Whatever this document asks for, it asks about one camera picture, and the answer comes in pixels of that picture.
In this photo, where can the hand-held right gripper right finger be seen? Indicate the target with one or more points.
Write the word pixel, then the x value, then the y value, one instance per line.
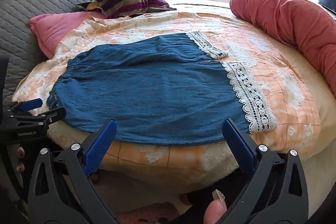
pixel 237 145

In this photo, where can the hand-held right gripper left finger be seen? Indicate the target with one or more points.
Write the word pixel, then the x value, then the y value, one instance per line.
pixel 101 146

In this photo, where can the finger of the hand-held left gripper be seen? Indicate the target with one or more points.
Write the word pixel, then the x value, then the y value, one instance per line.
pixel 31 104
pixel 51 115

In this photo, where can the blue pants with lace hem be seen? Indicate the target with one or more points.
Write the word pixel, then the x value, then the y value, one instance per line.
pixel 147 92

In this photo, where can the person's left hand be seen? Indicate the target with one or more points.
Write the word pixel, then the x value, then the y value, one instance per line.
pixel 20 153

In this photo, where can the person's right hand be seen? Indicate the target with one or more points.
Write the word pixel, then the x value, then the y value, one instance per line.
pixel 215 211

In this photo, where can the person's black trouser leg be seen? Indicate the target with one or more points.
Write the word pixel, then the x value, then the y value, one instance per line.
pixel 202 191

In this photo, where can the orange printed blanket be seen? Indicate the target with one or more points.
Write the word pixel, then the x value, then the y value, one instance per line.
pixel 283 98

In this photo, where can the pink pillow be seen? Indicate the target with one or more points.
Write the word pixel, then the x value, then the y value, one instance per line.
pixel 52 27

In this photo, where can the pink dotted slipper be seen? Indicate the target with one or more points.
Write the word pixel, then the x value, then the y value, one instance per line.
pixel 147 214

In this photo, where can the grey quilted headboard cover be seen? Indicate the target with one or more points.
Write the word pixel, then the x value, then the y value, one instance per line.
pixel 39 3

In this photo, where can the purple striped pillow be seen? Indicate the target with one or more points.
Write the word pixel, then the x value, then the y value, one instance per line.
pixel 126 2

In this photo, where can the red rolled duvet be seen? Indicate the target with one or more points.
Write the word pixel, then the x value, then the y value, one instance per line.
pixel 294 19

